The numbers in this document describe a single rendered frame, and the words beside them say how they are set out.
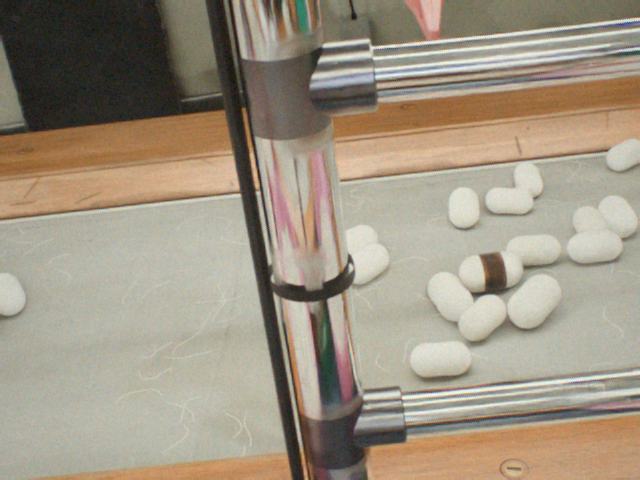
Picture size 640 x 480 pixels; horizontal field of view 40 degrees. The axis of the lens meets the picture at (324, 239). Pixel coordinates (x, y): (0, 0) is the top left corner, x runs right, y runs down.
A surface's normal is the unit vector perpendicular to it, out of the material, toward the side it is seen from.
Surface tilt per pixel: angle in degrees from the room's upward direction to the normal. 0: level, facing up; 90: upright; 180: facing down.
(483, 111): 0
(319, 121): 90
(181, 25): 90
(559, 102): 0
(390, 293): 0
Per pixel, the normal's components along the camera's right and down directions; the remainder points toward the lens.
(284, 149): -0.13, 0.52
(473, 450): -0.11, -0.86
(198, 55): 0.12, 0.47
